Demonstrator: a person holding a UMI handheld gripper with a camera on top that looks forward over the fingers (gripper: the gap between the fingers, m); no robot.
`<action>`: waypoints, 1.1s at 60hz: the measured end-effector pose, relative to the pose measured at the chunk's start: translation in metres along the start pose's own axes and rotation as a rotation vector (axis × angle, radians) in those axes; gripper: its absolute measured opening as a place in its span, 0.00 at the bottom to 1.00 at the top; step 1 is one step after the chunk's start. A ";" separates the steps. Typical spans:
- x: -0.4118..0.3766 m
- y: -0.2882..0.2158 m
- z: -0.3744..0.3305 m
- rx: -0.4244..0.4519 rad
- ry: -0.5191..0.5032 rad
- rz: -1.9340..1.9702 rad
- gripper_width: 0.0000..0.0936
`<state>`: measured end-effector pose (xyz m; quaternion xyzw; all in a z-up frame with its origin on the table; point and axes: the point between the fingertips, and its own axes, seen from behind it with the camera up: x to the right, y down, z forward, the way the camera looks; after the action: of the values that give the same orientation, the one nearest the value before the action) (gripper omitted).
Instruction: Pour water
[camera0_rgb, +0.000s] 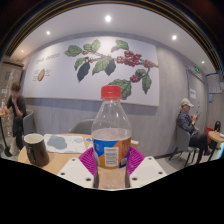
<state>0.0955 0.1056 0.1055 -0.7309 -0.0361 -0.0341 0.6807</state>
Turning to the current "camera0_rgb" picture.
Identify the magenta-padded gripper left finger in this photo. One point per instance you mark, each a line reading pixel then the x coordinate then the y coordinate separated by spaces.
pixel 75 170

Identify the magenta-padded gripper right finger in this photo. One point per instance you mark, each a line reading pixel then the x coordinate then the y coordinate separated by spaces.
pixel 148 170

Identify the clear red-capped drink bottle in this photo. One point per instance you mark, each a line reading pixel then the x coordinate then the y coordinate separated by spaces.
pixel 111 133

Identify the white paper grey print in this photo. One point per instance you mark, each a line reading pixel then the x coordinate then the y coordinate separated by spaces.
pixel 65 144

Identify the small blue white card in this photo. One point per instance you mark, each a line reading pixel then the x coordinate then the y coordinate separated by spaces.
pixel 88 139

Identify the black mug white inside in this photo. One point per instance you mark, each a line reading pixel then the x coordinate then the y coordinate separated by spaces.
pixel 36 151

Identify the person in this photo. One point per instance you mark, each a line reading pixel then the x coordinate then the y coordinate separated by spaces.
pixel 17 106
pixel 186 123

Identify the white paper door notice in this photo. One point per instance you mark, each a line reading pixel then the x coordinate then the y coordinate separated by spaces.
pixel 193 93

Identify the green exit sign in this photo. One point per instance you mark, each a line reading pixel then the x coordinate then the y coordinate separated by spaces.
pixel 197 70

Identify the round ceiling lights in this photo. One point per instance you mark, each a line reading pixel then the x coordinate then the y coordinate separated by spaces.
pixel 108 18

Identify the coffee branch wall mural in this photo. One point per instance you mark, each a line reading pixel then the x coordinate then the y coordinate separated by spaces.
pixel 66 80

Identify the white wall notice board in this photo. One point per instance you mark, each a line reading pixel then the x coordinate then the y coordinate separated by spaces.
pixel 214 83

